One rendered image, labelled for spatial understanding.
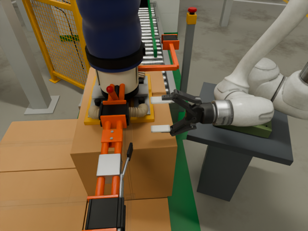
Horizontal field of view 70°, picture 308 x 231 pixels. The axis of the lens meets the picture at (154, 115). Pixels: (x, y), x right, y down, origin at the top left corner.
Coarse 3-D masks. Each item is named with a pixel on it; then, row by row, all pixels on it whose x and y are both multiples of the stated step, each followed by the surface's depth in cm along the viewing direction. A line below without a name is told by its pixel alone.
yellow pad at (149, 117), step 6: (144, 78) 111; (150, 84) 108; (150, 90) 105; (144, 96) 101; (150, 96) 101; (132, 102) 98; (138, 102) 96; (144, 102) 96; (150, 102) 98; (150, 108) 95; (150, 114) 93; (132, 120) 90; (138, 120) 91; (144, 120) 91; (150, 120) 91
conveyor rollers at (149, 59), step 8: (144, 8) 317; (152, 8) 317; (144, 16) 291; (152, 16) 291; (144, 24) 271; (144, 32) 258; (144, 40) 238; (152, 48) 226; (144, 56) 212; (152, 56) 213; (160, 56) 213; (144, 64) 206; (152, 64) 206; (160, 64) 207
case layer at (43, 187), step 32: (32, 128) 144; (64, 128) 144; (0, 160) 126; (32, 160) 126; (64, 160) 126; (0, 192) 112; (32, 192) 112; (64, 192) 112; (0, 224) 100; (32, 224) 100; (64, 224) 100; (128, 224) 100; (160, 224) 100
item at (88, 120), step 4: (96, 80) 110; (96, 84) 107; (92, 88) 106; (92, 100) 98; (96, 100) 94; (100, 100) 95; (104, 100) 98; (88, 104) 97; (92, 104) 96; (96, 104) 95; (88, 108) 95; (88, 116) 91; (84, 120) 90; (88, 120) 90; (92, 120) 90; (96, 120) 90; (84, 124) 90; (88, 124) 90; (92, 124) 90; (96, 124) 91
